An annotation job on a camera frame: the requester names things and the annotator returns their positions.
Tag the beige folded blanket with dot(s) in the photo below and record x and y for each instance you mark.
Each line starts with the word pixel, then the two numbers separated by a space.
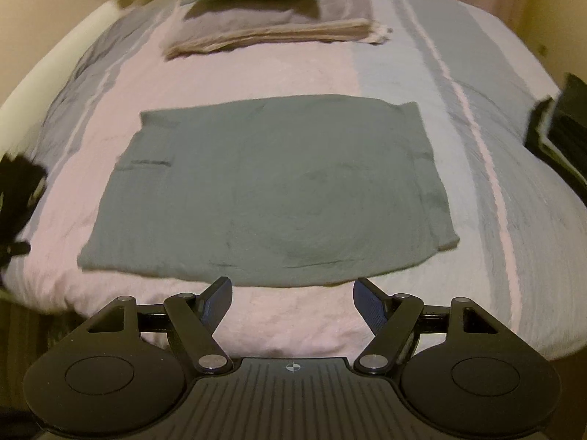
pixel 189 41

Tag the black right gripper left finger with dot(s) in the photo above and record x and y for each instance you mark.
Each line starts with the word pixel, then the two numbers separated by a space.
pixel 193 320

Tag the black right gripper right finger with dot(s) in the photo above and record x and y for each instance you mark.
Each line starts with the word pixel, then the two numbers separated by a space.
pixel 392 320

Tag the grey-green towel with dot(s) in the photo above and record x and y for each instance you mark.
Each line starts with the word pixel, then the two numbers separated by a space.
pixel 281 192

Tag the white bed frame edge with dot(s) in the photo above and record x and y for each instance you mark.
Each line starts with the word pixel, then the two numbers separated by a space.
pixel 25 109

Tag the black folded clothes stack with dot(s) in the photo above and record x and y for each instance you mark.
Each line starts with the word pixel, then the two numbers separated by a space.
pixel 556 133

